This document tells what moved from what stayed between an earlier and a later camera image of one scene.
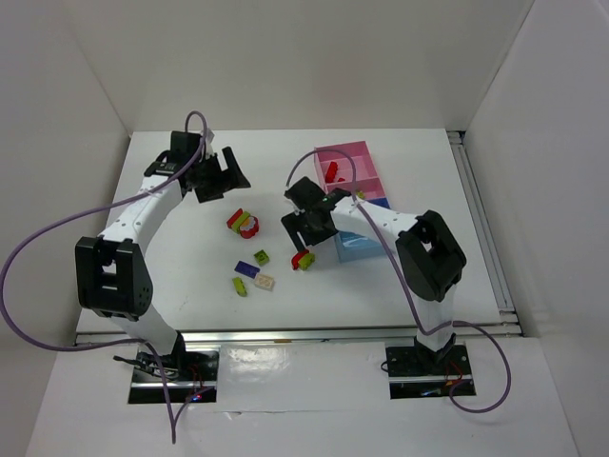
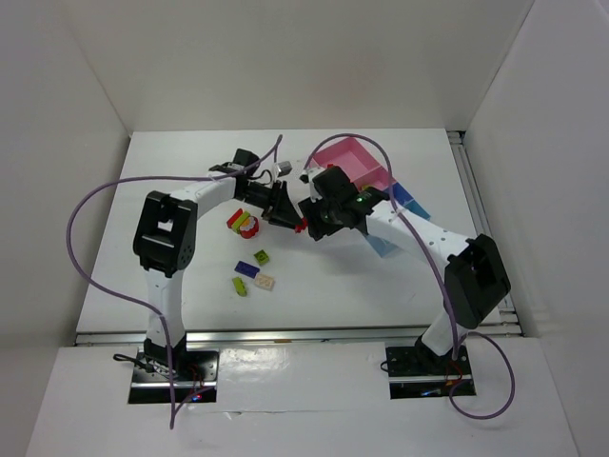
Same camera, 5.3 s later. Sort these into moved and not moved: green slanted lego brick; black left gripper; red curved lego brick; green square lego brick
Moved: black left gripper; red curved lego brick
Not moved: green slanted lego brick; green square lego brick
